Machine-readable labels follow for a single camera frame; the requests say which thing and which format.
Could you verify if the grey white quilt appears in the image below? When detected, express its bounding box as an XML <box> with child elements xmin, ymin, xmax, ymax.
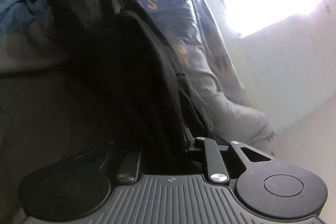
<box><xmin>204</xmin><ymin>92</ymin><xmax>276</xmax><ymax>154</ymax></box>

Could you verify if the black garment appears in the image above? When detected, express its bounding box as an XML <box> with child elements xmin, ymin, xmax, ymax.
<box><xmin>39</xmin><ymin>0</ymin><xmax>227</xmax><ymax>177</ymax></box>

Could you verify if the teal garment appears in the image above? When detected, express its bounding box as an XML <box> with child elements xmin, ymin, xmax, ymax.
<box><xmin>0</xmin><ymin>0</ymin><xmax>47</xmax><ymax>35</ymax></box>

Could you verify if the blue hoodie with letters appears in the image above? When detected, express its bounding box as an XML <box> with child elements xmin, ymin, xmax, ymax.
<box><xmin>136</xmin><ymin>0</ymin><xmax>248</xmax><ymax>105</ymax></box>

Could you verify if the grey garment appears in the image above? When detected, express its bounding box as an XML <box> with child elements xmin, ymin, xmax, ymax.
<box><xmin>1</xmin><ymin>22</ymin><xmax>110</xmax><ymax>223</ymax></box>

